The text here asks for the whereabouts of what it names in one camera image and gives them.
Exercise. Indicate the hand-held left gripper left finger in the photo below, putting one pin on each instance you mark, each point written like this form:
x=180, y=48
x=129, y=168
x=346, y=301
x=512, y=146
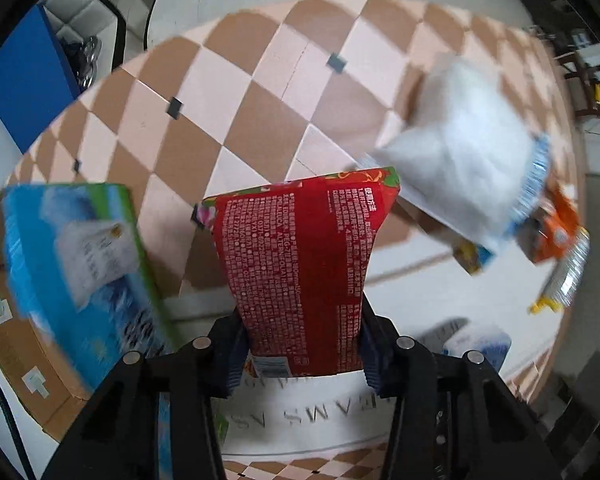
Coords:
x=232, y=360

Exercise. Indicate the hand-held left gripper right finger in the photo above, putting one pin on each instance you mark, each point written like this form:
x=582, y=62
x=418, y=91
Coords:
x=375, y=360

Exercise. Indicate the red tissue pack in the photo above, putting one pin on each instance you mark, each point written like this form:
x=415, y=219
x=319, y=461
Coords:
x=300, y=270

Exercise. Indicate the white soft tissue pack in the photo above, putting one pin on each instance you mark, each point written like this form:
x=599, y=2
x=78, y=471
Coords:
x=460, y=155

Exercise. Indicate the blue and white tissue pack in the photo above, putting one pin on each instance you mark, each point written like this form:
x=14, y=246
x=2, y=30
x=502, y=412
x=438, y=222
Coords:
x=480, y=342

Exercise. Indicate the yellow and blue small pack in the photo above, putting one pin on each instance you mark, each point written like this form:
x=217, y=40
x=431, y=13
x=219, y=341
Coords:
x=472, y=257

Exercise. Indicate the blue and green tissue pack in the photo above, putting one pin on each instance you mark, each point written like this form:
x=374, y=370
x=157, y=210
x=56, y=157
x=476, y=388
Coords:
x=85, y=270

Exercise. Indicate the clear plastic bottle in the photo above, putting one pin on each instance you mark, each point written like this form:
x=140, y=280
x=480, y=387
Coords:
x=570, y=270

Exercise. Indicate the cardboard box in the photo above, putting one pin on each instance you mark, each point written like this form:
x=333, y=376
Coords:
x=15, y=345

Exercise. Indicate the orange tissue pack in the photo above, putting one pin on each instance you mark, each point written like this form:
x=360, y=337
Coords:
x=555, y=230

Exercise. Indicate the brown and pink checkered mat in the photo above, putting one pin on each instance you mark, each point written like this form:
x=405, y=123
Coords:
x=260, y=125

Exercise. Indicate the black tape square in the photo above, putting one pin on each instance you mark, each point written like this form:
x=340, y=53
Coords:
x=174, y=108
x=337, y=62
x=77, y=165

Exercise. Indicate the dark shoes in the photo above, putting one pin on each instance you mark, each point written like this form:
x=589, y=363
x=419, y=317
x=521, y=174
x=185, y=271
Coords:
x=86, y=57

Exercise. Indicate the blue board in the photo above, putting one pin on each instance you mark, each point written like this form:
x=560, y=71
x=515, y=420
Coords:
x=22, y=85

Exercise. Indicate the wooden chair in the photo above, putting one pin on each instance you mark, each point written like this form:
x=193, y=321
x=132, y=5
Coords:
x=587, y=77

